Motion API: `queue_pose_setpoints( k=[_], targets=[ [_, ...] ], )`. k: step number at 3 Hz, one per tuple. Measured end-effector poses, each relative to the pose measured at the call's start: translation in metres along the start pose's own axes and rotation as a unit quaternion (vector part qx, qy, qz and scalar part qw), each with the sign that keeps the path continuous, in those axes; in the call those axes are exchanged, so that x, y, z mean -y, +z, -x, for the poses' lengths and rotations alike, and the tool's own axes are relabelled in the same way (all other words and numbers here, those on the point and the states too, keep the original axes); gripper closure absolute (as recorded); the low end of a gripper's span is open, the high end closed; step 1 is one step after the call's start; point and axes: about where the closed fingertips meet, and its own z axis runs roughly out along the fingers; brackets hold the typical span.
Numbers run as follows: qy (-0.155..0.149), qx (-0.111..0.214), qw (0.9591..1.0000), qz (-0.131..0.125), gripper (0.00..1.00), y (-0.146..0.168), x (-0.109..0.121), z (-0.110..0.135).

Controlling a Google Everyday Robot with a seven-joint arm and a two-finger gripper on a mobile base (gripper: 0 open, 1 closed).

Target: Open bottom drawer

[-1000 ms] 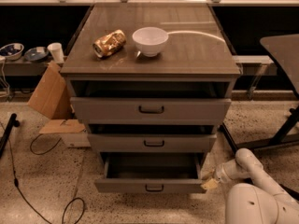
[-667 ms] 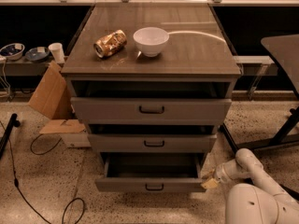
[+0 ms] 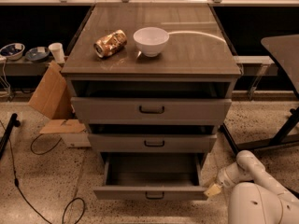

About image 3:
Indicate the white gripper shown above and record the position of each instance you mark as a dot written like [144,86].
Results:
[224,179]

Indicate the grey bottom drawer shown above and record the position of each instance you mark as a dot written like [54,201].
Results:
[152,177]

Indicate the grey drawer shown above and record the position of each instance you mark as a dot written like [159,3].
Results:
[152,177]
[165,143]
[151,111]

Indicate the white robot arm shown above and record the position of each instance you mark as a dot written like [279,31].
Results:
[256,197]

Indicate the grey drawer cabinet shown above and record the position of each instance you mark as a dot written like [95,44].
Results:
[196,62]

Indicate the grey middle drawer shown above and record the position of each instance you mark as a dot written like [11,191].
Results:
[165,143]

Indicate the grey top drawer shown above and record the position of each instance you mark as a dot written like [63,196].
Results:
[151,111]

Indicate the dark side table top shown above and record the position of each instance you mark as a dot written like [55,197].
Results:
[284,50]

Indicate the white bowl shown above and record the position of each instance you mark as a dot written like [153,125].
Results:
[151,41]

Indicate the crushed gold soda can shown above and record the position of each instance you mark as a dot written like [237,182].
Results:
[110,44]

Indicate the brown cardboard box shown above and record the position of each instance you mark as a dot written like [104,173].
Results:
[52,99]

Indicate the white paper cup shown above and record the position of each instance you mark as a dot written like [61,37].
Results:
[57,51]

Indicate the black stand leg left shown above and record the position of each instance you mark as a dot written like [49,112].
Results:
[13,122]

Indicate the blue patterned bowl right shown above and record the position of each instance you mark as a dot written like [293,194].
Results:
[38,54]

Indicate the blue patterned bowl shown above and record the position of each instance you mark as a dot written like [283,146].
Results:
[13,51]
[38,54]

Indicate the blue patterned bowl left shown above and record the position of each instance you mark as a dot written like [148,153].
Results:
[13,51]

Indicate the black table base frame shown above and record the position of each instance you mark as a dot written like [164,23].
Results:
[282,137]

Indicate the grey wall ledge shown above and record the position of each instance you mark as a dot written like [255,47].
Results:
[23,67]

